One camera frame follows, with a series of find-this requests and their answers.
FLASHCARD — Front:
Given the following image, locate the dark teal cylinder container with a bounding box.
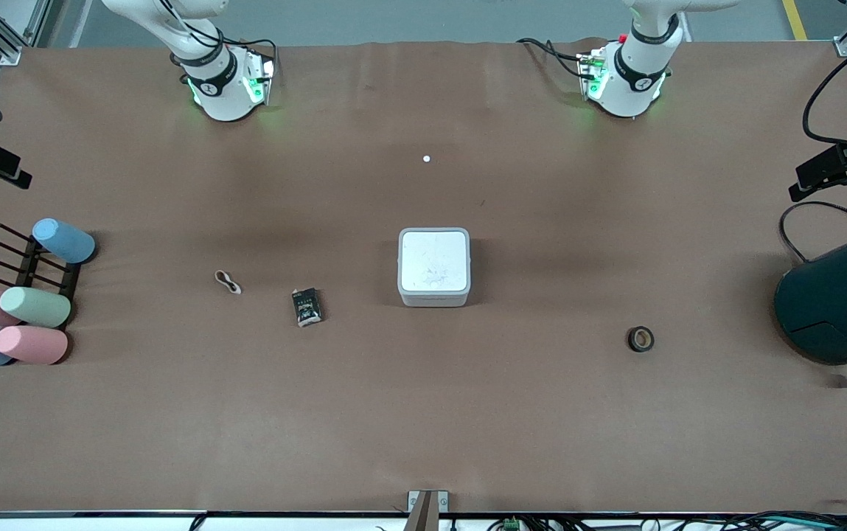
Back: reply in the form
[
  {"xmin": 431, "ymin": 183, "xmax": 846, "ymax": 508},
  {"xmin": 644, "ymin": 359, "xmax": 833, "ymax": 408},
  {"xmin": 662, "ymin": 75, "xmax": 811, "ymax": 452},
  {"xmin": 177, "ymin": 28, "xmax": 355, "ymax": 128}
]
[{"xmin": 773, "ymin": 225, "xmax": 847, "ymax": 366}]

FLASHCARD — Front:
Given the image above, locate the thin black looped cable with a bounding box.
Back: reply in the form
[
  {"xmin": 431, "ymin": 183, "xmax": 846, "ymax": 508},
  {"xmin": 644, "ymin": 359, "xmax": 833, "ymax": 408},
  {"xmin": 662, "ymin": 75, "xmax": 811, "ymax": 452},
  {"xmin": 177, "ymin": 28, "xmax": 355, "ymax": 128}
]
[{"xmin": 778, "ymin": 201, "xmax": 847, "ymax": 263}]

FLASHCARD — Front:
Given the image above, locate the black cup rack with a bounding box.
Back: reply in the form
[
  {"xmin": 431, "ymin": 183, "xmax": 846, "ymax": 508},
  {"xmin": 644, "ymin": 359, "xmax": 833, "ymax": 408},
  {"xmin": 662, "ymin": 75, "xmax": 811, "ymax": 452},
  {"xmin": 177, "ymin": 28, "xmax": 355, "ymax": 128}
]
[{"xmin": 0, "ymin": 223, "xmax": 83, "ymax": 329}]

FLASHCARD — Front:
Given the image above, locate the black snack wrapper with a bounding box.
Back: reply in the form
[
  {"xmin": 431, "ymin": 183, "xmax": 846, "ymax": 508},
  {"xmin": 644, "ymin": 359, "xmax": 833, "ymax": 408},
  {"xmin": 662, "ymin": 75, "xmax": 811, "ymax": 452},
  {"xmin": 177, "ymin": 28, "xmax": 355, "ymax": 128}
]
[{"xmin": 291, "ymin": 288, "xmax": 323, "ymax": 327}]

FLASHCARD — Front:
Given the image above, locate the metal table bracket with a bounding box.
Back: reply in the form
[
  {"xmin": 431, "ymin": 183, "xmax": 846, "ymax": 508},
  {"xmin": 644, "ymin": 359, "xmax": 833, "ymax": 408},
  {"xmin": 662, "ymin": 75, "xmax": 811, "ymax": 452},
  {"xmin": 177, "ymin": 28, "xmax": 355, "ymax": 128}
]
[{"xmin": 407, "ymin": 490, "xmax": 450, "ymax": 531}]

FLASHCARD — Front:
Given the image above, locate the brown table cover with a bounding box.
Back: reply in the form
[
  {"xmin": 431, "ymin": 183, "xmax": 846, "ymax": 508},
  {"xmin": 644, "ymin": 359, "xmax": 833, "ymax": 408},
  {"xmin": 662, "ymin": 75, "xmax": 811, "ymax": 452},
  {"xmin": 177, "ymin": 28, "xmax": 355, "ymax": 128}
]
[{"xmin": 0, "ymin": 38, "xmax": 847, "ymax": 516}]

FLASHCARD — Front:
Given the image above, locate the black base cable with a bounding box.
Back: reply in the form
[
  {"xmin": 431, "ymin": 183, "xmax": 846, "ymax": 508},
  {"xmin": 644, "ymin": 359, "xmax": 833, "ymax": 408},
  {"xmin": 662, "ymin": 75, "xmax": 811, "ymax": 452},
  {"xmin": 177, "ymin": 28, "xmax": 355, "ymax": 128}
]
[
  {"xmin": 231, "ymin": 37, "xmax": 279, "ymax": 78},
  {"xmin": 517, "ymin": 37, "xmax": 593, "ymax": 80}
]

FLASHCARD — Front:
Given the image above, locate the white square trash bin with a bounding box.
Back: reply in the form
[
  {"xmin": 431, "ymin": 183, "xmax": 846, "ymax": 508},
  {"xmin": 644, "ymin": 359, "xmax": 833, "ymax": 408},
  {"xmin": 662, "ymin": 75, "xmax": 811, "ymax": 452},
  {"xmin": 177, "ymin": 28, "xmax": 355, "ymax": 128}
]
[{"xmin": 397, "ymin": 227, "xmax": 472, "ymax": 308}]

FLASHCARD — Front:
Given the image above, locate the green cup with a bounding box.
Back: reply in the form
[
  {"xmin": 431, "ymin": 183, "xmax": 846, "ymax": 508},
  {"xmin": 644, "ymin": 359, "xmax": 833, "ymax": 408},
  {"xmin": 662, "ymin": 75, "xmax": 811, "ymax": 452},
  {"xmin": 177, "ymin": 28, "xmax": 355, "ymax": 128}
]
[{"xmin": 0, "ymin": 286, "xmax": 72, "ymax": 329}]

